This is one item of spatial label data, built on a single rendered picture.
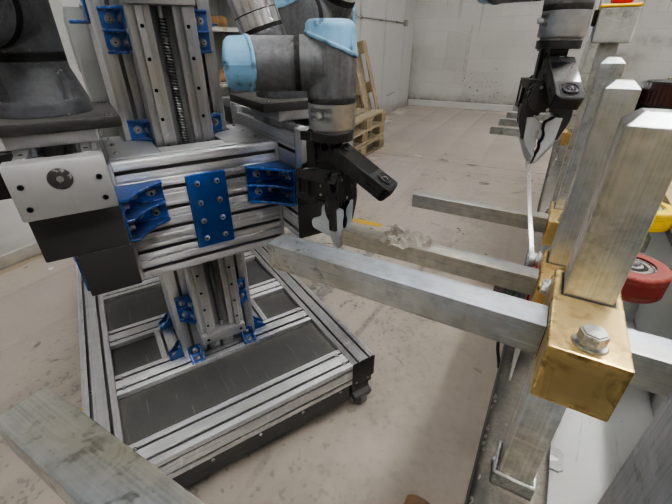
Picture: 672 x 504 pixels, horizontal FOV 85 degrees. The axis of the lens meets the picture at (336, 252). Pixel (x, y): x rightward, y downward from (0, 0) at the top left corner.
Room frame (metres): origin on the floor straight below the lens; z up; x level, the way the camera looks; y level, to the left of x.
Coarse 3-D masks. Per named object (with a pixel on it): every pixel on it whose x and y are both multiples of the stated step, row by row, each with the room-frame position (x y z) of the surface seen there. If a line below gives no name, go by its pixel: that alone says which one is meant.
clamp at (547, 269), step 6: (546, 252) 0.49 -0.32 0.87; (546, 258) 0.48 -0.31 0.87; (540, 264) 0.48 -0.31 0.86; (546, 264) 0.46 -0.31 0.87; (552, 264) 0.46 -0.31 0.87; (558, 264) 0.46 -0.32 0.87; (540, 270) 0.45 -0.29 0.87; (546, 270) 0.44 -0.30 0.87; (552, 270) 0.44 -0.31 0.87; (540, 276) 0.43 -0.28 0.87; (546, 276) 0.43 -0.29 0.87; (540, 282) 0.41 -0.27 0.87; (534, 294) 0.42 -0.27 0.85; (540, 294) 0.40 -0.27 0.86; (534, 300) 0.41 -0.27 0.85; (540, 300) 0.40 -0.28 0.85
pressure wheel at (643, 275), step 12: (636, 264) 0.39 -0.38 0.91; (648, 264) 0.40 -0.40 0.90; (660, 264) 0.40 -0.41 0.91; (636, 276) 0.37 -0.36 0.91; (648, 276) 0.37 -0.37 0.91; (660, 276) 0.37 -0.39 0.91; (624, 288) 0.37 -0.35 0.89; (636, 288) 0.37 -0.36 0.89; (648, 288) 0.36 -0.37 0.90; (660, 288) 0.36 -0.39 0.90; (624, 300) 0.37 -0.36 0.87; (636, 300) 0.36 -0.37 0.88; (648, 300) 0.36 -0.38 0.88
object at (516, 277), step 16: (352, 240) 0.58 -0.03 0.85; (368, 240) 0.57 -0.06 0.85; (400, 256) 0.54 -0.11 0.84; (416, 256) 0.52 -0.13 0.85; (432, 256) 0.51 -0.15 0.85; (448, 256) 0.50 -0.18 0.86; (464, 256) 0.50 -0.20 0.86; (480, 256) 0.50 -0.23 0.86; (448, 272) 0.50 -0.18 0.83; (464, 272) 0.49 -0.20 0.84; (480, 272) 0.47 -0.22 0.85; (496, 272) 0.46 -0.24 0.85; (512, 272) 0.45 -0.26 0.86; (528, 272) 0.45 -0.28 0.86; (512, 288) 0.45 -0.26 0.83; (528, 288) 0.44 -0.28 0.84; (624, 304) 0.38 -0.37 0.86
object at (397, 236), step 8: (384, 232) 0.58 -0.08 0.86; (392, 232) 0.57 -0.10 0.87; (400, 232) 0.56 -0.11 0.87; (408, 232) 0.55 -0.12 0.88; (416, 232) 0.56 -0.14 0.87; (384, 240) 0.54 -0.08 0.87; (392, 240) 0.53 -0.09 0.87; (400, 240) 0.53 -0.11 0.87; (408, 240) 0.53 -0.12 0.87; (416, 240) 0.53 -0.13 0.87; (424, 240) 0.54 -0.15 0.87; (432, 240) 0.54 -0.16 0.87
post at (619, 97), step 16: (624, 80) 0.46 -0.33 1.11; (608, 96) 0.46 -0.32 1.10; (624, 96) 0.45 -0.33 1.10; (608, 112) 0.46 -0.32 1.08; (624, 112) 0.45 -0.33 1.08; (592, 128) 0.47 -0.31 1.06; (608, 128) 0.46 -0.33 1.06; (592, 144) 0.46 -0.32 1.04; (608, 144) 0.45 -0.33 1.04; (592, 160) 0.46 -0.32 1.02; (576, 176) 0.47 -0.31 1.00; (592, 176) 0.46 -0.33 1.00; (576, 192) 0.46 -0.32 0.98; (592, 192) 0.45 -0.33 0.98; (576, 208) 0.46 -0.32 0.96; (560, 224) 0.47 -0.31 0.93; (576, 224) 0.46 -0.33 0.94; (560, 240) 0.46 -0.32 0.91; (576, 240) 0.45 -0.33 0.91; (560, 256) 0.46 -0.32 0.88
